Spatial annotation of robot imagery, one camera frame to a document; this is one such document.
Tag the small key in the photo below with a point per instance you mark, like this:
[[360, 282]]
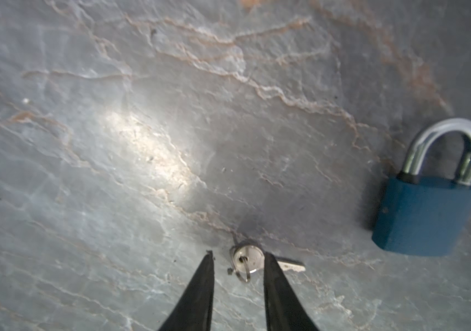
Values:
[[247, 259]]

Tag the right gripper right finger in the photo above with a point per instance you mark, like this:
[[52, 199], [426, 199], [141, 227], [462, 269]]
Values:
[[283, 309]]

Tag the blue padlock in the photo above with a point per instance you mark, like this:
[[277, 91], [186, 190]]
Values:
[[420, 215]]

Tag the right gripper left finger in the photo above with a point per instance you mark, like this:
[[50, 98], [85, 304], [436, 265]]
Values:
[[195, 307]]

